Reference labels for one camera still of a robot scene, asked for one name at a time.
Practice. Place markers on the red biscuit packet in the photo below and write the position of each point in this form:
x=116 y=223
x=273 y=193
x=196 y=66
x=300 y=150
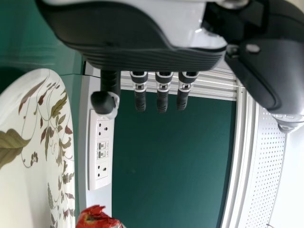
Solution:
x=97 y=218

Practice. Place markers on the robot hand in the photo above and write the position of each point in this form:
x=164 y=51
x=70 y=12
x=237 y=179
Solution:
x=142 y=35

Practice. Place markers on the white socket strip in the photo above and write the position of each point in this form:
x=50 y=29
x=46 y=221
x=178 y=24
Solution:
x=101 y=171

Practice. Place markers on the plate with brown leaf pattern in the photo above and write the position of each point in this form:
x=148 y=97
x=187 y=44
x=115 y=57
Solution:
x=28 y=178

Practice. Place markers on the white frame post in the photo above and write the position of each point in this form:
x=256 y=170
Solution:
x=244 y=147

